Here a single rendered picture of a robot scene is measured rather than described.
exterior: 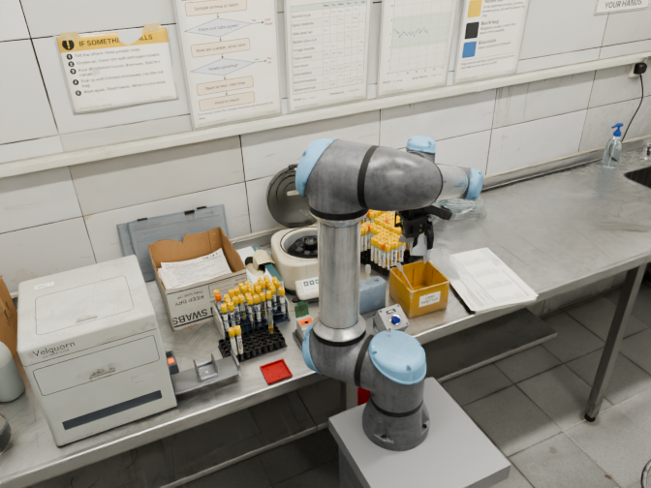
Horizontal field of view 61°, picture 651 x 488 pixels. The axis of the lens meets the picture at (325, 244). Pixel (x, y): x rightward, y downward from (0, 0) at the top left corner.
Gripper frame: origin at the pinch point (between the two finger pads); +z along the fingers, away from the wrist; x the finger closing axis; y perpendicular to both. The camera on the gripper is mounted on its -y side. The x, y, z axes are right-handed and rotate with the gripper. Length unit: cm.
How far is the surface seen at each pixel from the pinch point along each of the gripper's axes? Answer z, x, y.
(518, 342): 78, -25, -68
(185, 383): 14, 10, 72
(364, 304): 13.2, -0.2, 17.9
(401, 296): 12.9, 1.3, 6.5
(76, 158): -28, -46, 87
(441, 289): 10.0, 6.5, -3.8
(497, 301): 16.2, 11.3, -20.9
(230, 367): 14, 9, 61
